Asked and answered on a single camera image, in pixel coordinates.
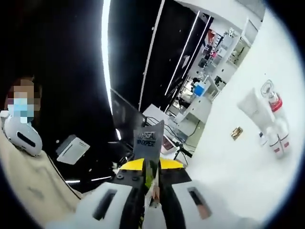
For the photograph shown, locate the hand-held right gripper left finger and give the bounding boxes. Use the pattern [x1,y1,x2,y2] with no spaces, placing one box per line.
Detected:
[71,158,146,229]

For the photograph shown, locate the blue box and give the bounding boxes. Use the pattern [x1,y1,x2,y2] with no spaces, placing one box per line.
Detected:
[193,83,206,97]

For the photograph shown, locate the white worn device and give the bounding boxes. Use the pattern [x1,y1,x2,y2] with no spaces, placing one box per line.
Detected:
[0,110,43,157]

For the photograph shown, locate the black monitor stand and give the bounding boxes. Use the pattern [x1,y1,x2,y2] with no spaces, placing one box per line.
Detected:
[173,140,194,159]

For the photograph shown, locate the black computer monitor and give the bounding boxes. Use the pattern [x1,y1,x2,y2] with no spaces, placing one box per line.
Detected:
[110,88,146,153]

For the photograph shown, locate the white skincare tube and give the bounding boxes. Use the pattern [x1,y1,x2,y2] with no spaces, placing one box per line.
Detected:
[236,87,275,131]

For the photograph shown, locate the black green skincare pouch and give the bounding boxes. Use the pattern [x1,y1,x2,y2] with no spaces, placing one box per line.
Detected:
[132,120,166,208]

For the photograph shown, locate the ceiling light strip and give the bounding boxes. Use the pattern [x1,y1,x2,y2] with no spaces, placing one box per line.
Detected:
[101,0,114,115]

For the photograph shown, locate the white pump bottle red band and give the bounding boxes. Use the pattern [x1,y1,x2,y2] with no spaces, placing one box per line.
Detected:
[260,79,291,138]

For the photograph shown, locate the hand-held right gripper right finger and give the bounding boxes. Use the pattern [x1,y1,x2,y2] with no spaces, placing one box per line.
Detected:
[157,156,217,229]

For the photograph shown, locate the gold skincare sachet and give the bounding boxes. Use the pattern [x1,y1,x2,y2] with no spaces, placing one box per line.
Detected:
[230,126,244,142]

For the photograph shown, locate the red display shelf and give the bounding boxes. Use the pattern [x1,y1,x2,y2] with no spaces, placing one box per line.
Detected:
[202,28,224,64]

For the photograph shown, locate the white counter cabinets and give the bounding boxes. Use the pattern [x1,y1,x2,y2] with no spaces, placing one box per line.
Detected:
[164,71,227,144]

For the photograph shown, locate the white ceiling air vent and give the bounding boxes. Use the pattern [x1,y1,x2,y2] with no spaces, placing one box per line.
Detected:
[56,134,91,165]

